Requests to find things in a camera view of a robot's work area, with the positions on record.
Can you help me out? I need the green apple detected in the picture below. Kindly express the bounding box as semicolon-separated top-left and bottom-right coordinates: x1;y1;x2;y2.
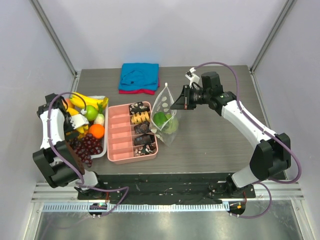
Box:
84;105;99;122

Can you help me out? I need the yellow insect print rolled tie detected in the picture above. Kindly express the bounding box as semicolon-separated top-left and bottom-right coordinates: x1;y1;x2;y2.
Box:
130;111;150;125

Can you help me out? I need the green bell pepper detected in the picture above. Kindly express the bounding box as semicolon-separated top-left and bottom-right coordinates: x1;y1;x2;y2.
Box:
152;111;168;128

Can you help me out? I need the aluminium frame rail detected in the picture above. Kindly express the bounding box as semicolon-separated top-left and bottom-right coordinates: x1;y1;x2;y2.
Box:
31;180;304;203

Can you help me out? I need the white slotted cable duct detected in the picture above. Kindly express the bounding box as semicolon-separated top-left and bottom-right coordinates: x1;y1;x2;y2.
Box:
42;201;230;213

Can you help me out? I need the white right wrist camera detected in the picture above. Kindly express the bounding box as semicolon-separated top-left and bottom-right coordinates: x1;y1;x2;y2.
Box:
185;67;200;87

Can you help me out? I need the orange fruit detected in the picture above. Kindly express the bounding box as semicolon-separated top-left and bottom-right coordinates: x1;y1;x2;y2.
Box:
88;124;105;139

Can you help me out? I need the black pink floral rolled tie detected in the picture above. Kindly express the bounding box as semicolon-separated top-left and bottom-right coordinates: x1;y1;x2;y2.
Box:
134;144;157;157

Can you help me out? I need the green cabbage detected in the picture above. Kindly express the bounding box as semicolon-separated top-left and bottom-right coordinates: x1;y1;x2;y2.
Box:
162;113;179;134

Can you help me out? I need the blue folded cloth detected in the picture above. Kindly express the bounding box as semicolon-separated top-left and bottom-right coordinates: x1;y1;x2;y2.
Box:
118;63;159;92

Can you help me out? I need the clear zip top bag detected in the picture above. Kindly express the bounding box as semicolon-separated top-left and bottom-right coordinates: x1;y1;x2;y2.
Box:
149;82;180;146

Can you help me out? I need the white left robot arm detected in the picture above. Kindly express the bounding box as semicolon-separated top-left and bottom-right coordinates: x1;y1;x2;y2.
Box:
32;93;107;200

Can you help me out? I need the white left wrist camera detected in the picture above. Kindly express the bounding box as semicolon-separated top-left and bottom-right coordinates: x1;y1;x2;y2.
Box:
68;109;90;131

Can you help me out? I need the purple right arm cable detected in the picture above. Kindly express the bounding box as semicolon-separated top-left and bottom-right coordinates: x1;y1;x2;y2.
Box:
193;61;303;219

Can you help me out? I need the pink divided organizer tray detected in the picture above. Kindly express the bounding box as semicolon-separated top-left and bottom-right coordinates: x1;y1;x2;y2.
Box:
106;101;158;165

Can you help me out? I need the yellow banana bunch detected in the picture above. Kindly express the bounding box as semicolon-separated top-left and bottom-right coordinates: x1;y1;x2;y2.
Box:
69;92;109;110
65;106;90;135

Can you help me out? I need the yellow banana bunch lower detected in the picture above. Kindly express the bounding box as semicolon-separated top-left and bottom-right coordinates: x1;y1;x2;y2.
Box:
65;106;90;135

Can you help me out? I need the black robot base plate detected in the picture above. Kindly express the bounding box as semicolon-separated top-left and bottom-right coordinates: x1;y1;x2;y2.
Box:
99;173;256;205

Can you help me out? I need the dark red grape bunch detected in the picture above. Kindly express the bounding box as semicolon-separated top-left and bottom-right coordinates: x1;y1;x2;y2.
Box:
69;133;103;168

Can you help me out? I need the white plastic fruit basket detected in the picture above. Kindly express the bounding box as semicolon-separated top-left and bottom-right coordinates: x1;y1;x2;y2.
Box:
62;95;109;161

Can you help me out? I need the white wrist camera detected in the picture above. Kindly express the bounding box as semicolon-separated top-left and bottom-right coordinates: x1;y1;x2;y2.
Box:
185;67;200;87
68;109;90;131

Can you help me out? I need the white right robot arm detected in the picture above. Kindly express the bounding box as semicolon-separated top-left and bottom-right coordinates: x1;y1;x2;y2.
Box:
170;69;291;198

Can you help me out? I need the magenta folded cloth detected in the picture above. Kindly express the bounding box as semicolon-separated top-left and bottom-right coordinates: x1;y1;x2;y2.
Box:
118;77;160;95

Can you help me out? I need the yellow banana bunch upper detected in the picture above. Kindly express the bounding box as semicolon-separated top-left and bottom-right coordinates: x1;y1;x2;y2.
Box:
69;92;109;110

